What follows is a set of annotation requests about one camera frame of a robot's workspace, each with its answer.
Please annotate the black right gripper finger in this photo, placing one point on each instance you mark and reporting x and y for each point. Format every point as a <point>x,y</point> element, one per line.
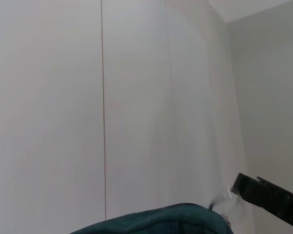
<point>266,197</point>

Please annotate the dark teal insulated lunch bag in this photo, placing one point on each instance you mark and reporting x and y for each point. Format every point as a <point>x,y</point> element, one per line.
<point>149,221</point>

